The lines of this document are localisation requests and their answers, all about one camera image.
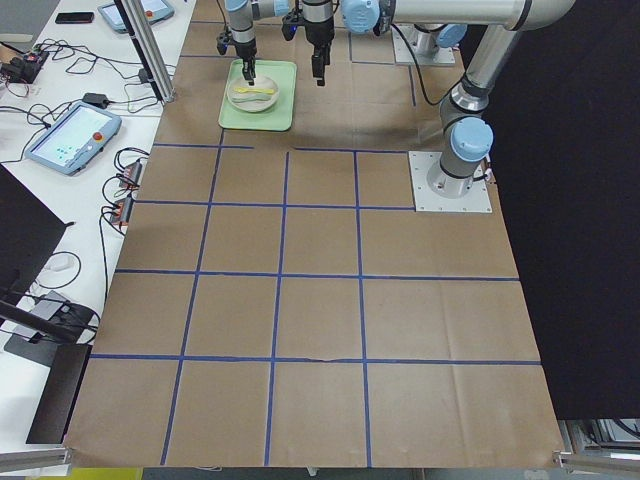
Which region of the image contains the black monitor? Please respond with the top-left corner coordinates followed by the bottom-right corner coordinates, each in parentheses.
top-left (0, 167), bottom-right (67, 306)

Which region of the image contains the black smartphone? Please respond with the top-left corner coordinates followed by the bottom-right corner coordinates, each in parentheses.
top-left (55, 11), bottom-right (95, 25)

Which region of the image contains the far teach pendant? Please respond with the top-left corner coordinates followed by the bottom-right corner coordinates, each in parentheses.
top-left (96, 0), bottom-right (176, 35)

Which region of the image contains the brown paper table cover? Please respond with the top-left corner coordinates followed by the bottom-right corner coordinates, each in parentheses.
top-left (65, 1), bottom-right (562, 468)

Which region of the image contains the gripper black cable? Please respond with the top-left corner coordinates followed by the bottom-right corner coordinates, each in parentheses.
top-left (387, 19), bottom-right (444, 107)

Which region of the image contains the aluminium frame post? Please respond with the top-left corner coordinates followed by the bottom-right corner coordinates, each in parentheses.
top-left (114, 0), bottom-right (175, 104)

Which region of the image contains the light green tray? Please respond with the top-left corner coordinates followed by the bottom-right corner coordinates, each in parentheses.
top-left (218, 60), bottom-right (297, 131)

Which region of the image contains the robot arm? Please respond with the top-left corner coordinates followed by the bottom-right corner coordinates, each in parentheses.
top-left (341, 0), bottom-right (574, 116)
top-left (216, 0), bottom-right (302, 86)

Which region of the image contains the teach pendant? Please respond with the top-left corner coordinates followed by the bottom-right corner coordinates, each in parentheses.
top-left (96, 0), bottom-right (176, 35)
top-left (25, 101), bottom-right (122, 176)

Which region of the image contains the near teach pendant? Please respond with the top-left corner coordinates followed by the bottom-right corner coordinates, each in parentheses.
top-left (25, 101), bottom-right (122, 176)

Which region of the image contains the black curtain panel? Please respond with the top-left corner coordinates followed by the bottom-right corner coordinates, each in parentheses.
top-left (485, 1), bottom-right (639, 419)

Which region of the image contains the black power adapter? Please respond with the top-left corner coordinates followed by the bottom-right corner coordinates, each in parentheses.
top-left (82, 92), bottom-right (110, 109)

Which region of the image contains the white round plate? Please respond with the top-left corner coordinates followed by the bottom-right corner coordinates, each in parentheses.
top-left (226, 75), bottom-right (280, 113)

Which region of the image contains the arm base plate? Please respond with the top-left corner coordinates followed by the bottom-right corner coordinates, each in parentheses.
top-left (392, 24), bottom-right (456, 67)
top-left (408, 151), bottom-right (492, 214)

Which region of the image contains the pale green spoon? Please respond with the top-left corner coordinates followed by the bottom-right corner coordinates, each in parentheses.
top-left (230, 94), bottom-right (272, 104)

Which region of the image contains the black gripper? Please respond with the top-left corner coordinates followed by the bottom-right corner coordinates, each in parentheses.
top-left (281, 13), bottom-right (334, 87)
top-left (216, 29), bottom-right (257, 84)

